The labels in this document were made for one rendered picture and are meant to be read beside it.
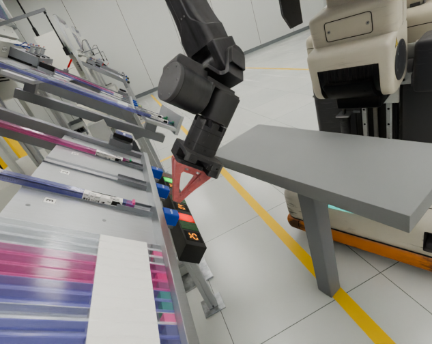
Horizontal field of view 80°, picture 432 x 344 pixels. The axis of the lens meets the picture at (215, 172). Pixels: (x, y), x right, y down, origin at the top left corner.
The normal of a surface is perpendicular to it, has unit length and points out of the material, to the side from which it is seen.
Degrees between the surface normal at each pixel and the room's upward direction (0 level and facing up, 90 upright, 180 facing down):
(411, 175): 0
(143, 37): 90
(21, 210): 45
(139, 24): 90
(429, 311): 0
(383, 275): 0
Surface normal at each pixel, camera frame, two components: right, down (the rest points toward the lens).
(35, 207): 0.41, -0.88
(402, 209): -0.32, -0.83
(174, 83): -0.72, -0.19
